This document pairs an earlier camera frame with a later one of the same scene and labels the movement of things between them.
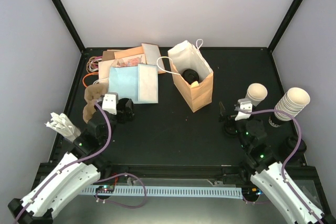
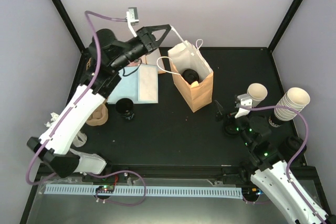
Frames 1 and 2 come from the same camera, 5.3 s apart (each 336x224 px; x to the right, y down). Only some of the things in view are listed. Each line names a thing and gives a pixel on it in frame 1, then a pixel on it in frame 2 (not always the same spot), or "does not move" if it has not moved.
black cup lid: (190, 75) does not move
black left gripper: (123, 118) to (147, 38)
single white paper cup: (195, 84) does not move
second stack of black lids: (289, 145) does not move
